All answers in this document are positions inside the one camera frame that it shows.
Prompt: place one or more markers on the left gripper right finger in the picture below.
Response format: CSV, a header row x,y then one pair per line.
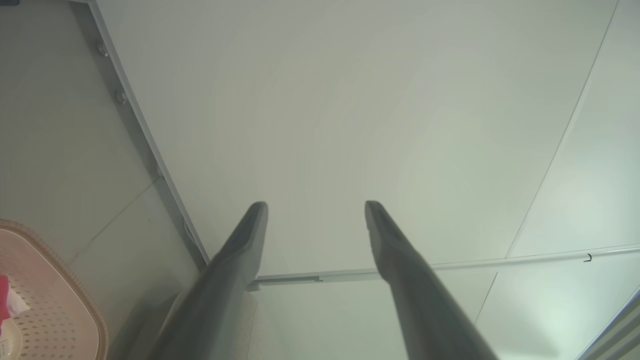
x,y
425,310

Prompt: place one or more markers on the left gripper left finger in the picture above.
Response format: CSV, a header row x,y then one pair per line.
x,y
215,300

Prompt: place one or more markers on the red white-trimmed jersey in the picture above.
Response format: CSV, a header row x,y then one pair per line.
x,y
4,300

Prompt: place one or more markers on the woven plastic laundry basket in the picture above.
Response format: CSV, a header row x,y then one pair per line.
x,y
55,305

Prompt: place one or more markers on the large white partition panel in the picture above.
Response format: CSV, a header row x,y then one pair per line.
x,y
325,125

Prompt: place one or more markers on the small round panel glide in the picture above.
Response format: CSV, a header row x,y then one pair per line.
x,y
121,96
102,48

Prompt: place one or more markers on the grey ribbed metal frame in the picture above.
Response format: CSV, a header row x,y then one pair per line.
x,y
617,332

